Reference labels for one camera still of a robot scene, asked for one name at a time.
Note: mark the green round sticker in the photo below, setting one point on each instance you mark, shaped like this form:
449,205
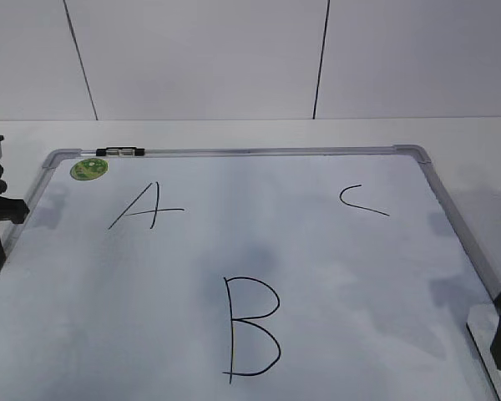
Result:
89,169

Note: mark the white whiteboard with aluminium frame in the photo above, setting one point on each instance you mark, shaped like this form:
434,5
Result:
311,274

